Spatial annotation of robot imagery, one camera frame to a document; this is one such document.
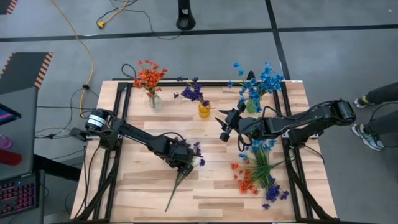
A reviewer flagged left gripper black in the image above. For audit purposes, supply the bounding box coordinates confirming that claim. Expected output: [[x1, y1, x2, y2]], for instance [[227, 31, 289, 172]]
[[158, 138, 196, 177]]

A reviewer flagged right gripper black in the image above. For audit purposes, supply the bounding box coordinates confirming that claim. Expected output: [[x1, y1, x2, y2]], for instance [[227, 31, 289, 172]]
[[215, 101, 252, 142]]

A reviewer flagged purple artificial flower bunch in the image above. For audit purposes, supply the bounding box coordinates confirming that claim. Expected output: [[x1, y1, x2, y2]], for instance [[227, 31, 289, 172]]
[[173, 76, 211, 108], [254, 149, 290, 210], [164, 138, 206, 213]]

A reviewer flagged yellow glass vase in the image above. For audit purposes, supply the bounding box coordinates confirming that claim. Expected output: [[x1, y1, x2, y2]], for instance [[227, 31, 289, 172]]
[[198, 102, 211, 119]]

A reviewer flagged green glass vase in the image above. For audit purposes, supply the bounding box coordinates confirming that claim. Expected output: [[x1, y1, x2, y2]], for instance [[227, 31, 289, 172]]
[[245, 98, 261, 114]]

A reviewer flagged clear glass vase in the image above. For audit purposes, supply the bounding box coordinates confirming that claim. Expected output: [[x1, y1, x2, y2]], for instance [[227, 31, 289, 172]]
[[148, 93, 164, 110]]

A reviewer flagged black flat bar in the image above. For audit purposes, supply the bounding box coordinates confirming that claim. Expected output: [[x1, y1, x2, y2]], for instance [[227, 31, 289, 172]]
[[111, 77, 190, 82]]

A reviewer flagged black stand base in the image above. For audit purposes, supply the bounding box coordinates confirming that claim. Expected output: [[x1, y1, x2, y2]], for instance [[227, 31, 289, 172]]
[[175, 0, 197, 31]]

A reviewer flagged person's shoe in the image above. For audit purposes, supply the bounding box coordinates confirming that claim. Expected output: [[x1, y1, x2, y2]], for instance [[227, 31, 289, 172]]
[[353, 95, 373, 110], [350, 123, 386, 152]]

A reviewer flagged gray desk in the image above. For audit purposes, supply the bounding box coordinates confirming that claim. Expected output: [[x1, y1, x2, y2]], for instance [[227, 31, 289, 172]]
[[0, 86, 40, 181]]

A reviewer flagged person's leg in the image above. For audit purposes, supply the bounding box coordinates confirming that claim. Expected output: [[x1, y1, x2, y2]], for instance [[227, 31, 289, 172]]
[[368, 110, 398, 135], [366, 82, 398, 105]]

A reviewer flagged backlit keyboard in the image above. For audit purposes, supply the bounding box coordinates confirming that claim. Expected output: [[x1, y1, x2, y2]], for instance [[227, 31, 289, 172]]
[[0, 174, 40, 218]]

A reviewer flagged red object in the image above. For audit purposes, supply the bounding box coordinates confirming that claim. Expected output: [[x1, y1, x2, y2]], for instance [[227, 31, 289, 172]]
[[0, 149, 22, 166]]

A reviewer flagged pink cup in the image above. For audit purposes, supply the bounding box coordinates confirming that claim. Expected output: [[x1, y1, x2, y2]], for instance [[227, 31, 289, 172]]
[[0, 135, 12, 150]]

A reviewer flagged dark tablet screen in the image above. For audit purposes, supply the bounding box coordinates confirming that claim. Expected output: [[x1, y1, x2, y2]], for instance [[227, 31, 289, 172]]
[[0, 103, 22, 126]]

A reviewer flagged black mat orange striped edge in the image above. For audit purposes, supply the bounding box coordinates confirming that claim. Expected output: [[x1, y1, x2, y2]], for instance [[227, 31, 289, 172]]
[[0, 0, 19, 16], [0, 52, 54, 96]]

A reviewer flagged black aluminium table frame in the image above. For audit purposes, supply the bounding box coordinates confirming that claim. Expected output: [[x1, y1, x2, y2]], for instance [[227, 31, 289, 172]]
[[73, 81, 336, 223]]

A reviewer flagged thin black floor cable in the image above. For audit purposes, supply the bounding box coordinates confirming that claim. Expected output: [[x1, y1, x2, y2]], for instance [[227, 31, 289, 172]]
[[96, 0, 181, 40]]

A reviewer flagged long yellow floor cable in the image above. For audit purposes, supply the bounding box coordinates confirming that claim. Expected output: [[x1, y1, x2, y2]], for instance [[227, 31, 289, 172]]
[[50, 0, 95, 118]]

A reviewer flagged yellow cable with plug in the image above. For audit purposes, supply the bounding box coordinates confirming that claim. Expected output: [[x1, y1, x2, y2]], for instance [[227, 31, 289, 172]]
[[96, 0, 130, 30]]

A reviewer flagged black floor cable loop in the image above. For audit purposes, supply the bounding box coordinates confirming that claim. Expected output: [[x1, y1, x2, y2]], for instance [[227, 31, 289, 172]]
[[368, 101, 398, 149]]

